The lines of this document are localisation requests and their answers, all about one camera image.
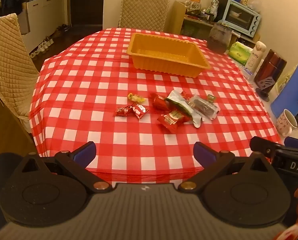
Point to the glass jar with dark contents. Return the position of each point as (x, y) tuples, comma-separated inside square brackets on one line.
[(217, 40)]

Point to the clear plastic bag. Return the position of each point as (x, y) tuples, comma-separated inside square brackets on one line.
[(255, 5)]

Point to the white cabinet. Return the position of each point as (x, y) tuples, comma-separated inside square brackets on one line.
[(44, 12)]

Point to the red white cloth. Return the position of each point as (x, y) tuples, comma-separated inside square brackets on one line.
[(293, 233)]

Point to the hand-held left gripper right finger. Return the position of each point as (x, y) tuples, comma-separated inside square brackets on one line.
[(203, 153)]

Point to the yellow candy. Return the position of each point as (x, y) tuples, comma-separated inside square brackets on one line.
[(136, 97)]

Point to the green white bag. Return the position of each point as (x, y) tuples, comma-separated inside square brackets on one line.
[(215, 6)]

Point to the green tissue pack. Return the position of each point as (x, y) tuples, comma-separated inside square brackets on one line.
[(240, 52)]

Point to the row of shoes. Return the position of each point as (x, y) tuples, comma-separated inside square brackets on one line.
[(45, 43)]

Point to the wooden shelf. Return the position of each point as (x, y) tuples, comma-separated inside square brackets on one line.
[(177, 17)]

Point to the brown thermos flask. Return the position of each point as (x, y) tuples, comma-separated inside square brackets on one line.
[(270, 67)]

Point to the yellow plastic tray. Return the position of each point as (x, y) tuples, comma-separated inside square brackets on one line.
[(164, 62)]

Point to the tiny red snack packet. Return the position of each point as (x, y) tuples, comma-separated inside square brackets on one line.
[(184, 95)]

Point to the silver green snack packet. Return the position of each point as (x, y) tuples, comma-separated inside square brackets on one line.
[(176, 98)]

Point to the white thermos bottle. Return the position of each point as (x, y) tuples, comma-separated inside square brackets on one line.
[(255, 56)]

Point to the beige quilted chair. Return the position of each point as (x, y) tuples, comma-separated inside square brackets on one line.
[(144, 12), (9, 62)]

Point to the large red snack packet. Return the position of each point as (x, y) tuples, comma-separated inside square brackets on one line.
[(172, 120)]

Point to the light blue toaster oven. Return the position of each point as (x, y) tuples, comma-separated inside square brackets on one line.
[(238, 17)]

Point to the dark door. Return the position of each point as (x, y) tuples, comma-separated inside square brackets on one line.
[(87, 2)]

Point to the small green candy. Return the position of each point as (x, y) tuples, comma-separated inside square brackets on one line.
[(210, 98)]

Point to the small red candy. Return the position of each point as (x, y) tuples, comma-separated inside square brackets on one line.
[(122, 111)]

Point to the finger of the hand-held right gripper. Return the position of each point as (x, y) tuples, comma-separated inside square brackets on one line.
[(263, 146), (295, 141)]

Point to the blue thermos jug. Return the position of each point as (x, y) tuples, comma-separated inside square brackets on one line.
[(293, 87)]

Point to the white patterned mug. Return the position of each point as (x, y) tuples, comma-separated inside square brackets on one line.
[(285, 123)]

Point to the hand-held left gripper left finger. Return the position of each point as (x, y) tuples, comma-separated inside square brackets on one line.
[(85, 153)]

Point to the plastic jar with orange lid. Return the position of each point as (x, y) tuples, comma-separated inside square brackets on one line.
[(192, 5)]

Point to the red checkered tablecloth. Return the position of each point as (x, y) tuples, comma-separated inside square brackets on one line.
[(89, 80)]

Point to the blue white small box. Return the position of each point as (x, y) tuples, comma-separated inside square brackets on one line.
[(246, 70)]

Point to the clear dark snack packet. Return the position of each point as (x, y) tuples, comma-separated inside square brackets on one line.
[(203, 106)]

